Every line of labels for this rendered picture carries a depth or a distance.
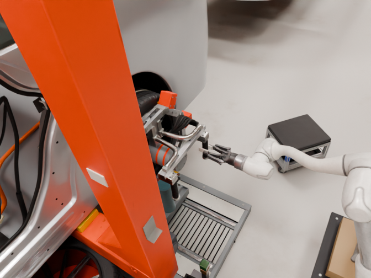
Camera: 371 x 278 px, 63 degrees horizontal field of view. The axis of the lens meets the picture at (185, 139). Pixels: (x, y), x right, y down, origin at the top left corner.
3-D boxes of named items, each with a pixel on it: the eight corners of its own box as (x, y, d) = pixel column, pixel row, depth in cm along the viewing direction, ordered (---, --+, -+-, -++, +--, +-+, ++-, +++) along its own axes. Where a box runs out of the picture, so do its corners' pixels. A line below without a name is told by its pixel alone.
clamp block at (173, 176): (164, 172, 162) (162, 166, 159) (178, 178, 158) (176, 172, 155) (158, 179, 159) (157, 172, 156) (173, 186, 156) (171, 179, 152)
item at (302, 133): (301, 139, 293) (308, 112, 269) (324, 165, 268) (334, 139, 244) (261, 151, 286) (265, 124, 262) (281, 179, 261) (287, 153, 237)
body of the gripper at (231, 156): (232, 169, 174) (218, 164, 178) (239, 159, 178) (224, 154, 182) (233, 161, 168) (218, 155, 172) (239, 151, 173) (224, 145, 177)
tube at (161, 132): (175, 117, 181) (173, 103, 174) (203, 127, 173) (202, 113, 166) (158, 135, 171) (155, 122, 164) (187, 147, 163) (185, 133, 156)
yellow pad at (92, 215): (82, 203, 179) (79, 198, 175) (99, 213, 173) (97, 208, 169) (64, 222, 171) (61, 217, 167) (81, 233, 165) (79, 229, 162)
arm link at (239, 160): (248, 163, 177) (238, 160, 179) (249, 153, 170) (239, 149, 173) (241, 174, 172) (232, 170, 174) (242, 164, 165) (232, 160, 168)
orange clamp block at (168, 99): (163, 105, 179) (167, 90, 177) (174, 109, 175) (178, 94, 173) (157, 105, 173) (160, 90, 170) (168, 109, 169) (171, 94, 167)
